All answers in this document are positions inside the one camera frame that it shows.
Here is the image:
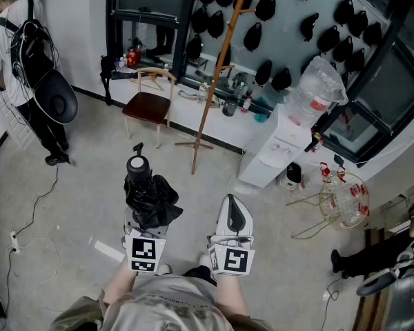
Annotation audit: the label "red jar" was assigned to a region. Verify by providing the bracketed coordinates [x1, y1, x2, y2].
[126, 46, 142, 69]

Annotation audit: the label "pile of clear red-label bottles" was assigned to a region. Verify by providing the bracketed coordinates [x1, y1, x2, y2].
[317, 161, 370, 227]

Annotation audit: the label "beige fabric strap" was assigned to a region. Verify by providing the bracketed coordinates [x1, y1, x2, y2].
[177, 88, 203, 101]

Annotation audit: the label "wooden chair dark seat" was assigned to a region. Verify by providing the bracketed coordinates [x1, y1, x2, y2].
[121, 66, 177, 150]

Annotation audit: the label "black oval case white rim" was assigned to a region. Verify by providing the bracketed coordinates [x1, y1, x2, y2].
[32, 70, 79, 126]
[356, 262, 406, 297]

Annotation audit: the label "white power strip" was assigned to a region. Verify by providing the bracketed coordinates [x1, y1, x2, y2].
[9, 231, 21, 254]

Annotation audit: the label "dark glass jar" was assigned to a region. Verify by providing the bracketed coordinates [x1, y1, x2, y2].
[221, 97, 239, 117]

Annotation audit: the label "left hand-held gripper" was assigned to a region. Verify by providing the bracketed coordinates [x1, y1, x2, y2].
[122, 206, 170, 274]

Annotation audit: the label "pale wooden clothes hanger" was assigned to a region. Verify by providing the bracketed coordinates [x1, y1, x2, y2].
[130, 72, 165, 93]

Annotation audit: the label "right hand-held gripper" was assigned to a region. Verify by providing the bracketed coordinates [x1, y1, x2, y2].
[206, 194, 256, 277]

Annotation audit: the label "white tape strip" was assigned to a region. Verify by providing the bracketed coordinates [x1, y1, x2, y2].
[95, 240, 125, 263]

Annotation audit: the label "person's right forearm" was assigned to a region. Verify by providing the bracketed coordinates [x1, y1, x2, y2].
[215, 274, 251, 319]

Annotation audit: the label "white water dispenser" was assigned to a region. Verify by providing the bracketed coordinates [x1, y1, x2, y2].
[237, 103, 313, 188]

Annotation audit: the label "group of black wall bags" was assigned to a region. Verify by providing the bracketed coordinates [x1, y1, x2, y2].
[185, 0, 384, 92]

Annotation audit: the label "white panelled door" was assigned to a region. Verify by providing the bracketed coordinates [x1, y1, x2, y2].
[0, 94, 32, 150]

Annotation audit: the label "black hanging bag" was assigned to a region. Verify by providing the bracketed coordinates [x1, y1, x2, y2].
[99, 55, 117, 106]

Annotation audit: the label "grey olive printed t-shirt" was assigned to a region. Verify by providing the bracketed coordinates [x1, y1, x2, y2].
[48, 274, 273, 331]

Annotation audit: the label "person's left forearm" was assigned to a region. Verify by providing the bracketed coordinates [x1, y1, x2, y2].
[103, 262, 139, 310]

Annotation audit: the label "black folded cloth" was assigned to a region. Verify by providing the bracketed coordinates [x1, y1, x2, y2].
[110, 70, 139, 81]

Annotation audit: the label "black umbrella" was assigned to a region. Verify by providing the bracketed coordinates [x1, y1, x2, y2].
[123, 142, 184, 230]

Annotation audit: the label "small white black appliance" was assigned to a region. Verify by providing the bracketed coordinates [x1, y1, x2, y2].
[279, 162, 305, 191]

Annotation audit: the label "person's black trousers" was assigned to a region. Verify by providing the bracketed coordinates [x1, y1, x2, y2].
[182, 265, 217, 288]

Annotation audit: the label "clear water jug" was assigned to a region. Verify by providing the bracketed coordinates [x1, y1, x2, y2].
[288, 55, 349, 129]

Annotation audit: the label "brown wooden board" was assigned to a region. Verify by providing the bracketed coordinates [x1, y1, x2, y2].
[360, 228, 394, 331]

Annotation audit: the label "white floor cable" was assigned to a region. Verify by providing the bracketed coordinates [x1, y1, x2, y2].
[19, 237, 61, 313]

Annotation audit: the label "black floor cable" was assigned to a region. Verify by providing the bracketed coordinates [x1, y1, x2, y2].
[13, 163, 60, 237]
[319, 276, 346, 331]

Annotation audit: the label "gold wire basket table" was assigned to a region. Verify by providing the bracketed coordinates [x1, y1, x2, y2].
[285, 172, 371, 239]

